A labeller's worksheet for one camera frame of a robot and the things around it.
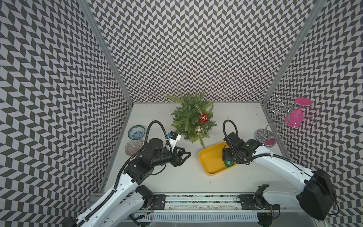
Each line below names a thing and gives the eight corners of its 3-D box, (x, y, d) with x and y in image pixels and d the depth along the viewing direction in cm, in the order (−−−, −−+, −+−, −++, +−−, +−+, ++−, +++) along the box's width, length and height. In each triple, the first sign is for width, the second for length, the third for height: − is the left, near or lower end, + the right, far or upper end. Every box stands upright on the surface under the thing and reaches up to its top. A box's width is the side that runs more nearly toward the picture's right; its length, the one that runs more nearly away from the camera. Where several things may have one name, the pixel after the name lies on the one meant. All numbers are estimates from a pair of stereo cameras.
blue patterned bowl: (131, 141, 98) (128, 136, 93) (130, 132, 103) (127, 127, 98) (146, 137, 100) (144, 132, 95) (145, 128, 105) (142, 123, 100)
